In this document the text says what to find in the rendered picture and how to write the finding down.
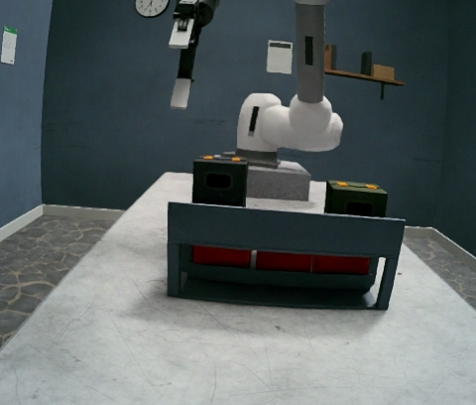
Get red open bin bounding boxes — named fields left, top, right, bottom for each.
left=255, top=251, right=312, bottom=272
left=193, top=245, right=251, bottom=268
left=310, top=255, right=370, bottom=274

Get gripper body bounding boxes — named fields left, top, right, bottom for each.
left=174, top=0, right=216, bottom=41

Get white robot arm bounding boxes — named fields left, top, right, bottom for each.
left=222, top=0, right=343, bottom=169

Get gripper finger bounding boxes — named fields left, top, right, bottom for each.
left=170, top=26, right=202, bottom=109
left=169, top=0, right=202, bottom=49

